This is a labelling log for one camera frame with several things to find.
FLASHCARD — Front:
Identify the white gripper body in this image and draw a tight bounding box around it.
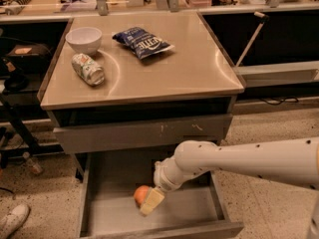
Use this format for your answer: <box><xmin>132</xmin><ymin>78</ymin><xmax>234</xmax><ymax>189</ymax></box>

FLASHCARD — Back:
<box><xmin>154</xmin><ymin>158</ymin><xmax>183</xmax><ymax>193</ymax></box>

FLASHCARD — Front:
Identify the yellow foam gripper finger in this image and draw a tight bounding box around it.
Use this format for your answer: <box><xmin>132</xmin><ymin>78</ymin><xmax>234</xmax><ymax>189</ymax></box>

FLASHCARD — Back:
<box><xmin>140</xmin><ymin>187</ymin><xmax>165</xmax><ymax>216</ymax></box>

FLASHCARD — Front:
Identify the orange fruit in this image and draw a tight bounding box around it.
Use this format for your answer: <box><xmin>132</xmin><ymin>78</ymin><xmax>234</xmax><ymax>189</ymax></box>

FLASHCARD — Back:
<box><xmin>134</xmin><ymin>185</ymin><xmax>150</xmax><ymax>207</ymax></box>

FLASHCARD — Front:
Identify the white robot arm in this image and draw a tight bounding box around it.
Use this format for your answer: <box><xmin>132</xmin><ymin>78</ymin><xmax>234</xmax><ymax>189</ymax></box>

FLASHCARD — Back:
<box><xmin>134</xmin><ymin>137</ymin><xmax>319</xmax><ymax>216</ymax></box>

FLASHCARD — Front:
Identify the closed top drawer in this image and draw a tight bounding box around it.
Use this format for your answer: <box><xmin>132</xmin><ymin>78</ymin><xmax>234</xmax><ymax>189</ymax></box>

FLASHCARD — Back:
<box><xmin>54</xmin><ymin>114</ymin><xmax>232</xmax><ymax>154</ymax></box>

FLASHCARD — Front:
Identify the open middle drawer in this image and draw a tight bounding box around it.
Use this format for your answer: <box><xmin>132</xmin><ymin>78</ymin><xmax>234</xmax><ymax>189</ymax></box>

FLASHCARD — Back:
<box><xmin>77</xmin><ymin>146</ymin><xmax>243</xmax><ymax>239</ymax></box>

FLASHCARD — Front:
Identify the grey drawer cabinet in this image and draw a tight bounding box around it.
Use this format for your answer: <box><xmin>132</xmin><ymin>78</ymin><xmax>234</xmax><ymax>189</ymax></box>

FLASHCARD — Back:
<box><xmin>36</xmin><ymin>11</ymin><xmax>247</xmax><ymax>239</ymax></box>

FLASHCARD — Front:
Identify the plastic bottle on floor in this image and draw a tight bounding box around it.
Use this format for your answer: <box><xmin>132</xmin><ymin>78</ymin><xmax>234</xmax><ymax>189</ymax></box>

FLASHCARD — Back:
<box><xmin>23</xmin><ymin>152</ymin><xmax>43</xmax><ymax>175</ymax></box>

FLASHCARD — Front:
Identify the green white soda can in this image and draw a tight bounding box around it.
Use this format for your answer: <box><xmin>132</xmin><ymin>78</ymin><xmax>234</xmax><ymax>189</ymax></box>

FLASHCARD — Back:
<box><xmin>71</xmin><ymin>54</ymin><xmax>105</xmax><ymax>86</ymax></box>

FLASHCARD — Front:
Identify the blue chip bag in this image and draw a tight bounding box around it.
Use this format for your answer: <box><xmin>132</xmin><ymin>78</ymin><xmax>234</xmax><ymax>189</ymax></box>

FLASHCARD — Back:
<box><xmin>112</xmin><ymin>27</ymin><xmax>173</xmax><ymax>60</ymax></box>

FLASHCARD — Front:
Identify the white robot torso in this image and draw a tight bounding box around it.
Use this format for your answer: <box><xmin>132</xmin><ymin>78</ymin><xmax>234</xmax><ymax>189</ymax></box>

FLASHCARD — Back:
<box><xmin>306</xmin><ymin>197</ymin><xmax>319</xmax><ymax>239</ymax></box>

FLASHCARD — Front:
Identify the white shoe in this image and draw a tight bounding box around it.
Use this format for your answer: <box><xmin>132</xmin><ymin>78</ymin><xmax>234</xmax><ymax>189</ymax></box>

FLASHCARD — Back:
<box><xmin>0</xmin><ymin>204</ymin><xmax>30</xmax><ymax>239</ymax></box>

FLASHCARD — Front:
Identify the white bowl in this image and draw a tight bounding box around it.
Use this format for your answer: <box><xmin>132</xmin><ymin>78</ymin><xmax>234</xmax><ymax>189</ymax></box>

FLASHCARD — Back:
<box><xmin>65</xmin><ymin>27</ymin><xmax>102</xmax><ymax>56</ymax></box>

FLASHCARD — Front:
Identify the black bag on shelf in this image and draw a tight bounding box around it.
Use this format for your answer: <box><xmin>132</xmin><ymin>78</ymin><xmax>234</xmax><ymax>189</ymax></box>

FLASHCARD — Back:
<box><xmin>5</xmin><ymin>44</ymin><xmax>51</xmax><ymax>74</ymax></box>

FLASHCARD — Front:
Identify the black cable on floor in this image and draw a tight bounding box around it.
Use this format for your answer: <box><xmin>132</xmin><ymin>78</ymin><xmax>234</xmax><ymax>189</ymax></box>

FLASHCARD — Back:
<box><xmin>259</xmin><ymin>96</ymin><xmax>300</xmax><ymax>106</ymax></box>

